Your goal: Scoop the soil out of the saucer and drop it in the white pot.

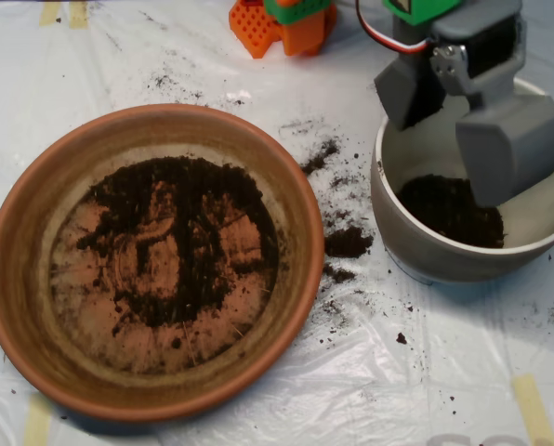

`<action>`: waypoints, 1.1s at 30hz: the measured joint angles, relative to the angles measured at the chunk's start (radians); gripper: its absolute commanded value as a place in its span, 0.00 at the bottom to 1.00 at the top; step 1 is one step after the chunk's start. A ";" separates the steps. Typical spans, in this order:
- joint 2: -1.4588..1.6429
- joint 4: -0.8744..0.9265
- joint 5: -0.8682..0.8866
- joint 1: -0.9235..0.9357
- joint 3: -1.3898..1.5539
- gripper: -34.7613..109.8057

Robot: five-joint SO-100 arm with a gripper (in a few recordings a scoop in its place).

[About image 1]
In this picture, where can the grey gripper black servo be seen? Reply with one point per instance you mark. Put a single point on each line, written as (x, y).
(483, 53)

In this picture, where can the dark soil heap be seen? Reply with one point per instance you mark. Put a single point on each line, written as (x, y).
(444, 209)

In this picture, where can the dark soil pile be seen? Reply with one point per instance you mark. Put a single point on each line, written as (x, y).
(198, 204)

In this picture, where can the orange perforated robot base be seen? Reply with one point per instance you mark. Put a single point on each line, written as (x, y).
(305, 39)

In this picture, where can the elongated spilled soil clump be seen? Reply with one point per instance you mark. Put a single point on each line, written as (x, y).
(319, 160)

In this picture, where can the white ceramic pot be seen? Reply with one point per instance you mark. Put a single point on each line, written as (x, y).
(444, 265)

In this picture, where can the large spilled soil clump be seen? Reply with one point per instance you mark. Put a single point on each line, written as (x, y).
(349, 241)

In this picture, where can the flat spilled soil clump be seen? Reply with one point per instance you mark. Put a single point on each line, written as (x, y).
(339, 274)

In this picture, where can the tiny spilled soil clod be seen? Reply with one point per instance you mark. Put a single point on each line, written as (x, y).
(401, 338)

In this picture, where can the terracotta clay bowl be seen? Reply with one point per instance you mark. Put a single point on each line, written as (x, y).
(26, 279)

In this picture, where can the clear plastic cover sheet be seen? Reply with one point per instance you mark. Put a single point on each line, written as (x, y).
(398, 381)

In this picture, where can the beige masking tape strip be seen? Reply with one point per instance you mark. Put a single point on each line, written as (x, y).
(49, 14)
(78, 15)
(532, 409)
(37, 423)

